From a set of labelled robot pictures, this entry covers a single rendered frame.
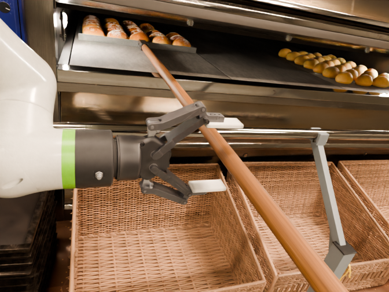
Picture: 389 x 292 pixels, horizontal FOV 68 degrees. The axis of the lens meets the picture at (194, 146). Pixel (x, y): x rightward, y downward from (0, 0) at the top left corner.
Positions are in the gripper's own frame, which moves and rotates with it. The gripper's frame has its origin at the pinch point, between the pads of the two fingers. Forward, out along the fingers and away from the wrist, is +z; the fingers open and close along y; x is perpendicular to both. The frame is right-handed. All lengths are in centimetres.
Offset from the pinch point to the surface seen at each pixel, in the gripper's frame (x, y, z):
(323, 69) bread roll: -84, -1, 96
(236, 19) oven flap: -37.3, -21.0, 14.6
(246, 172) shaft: 7.7, -1.4, 0.1
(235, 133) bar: -14.7, 2.7, 9.9
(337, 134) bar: -14.4, 2.5, 42.2
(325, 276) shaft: 27.2, -1.2, -0.2
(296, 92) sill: -52, 3, 55
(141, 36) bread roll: -102, -3, 0
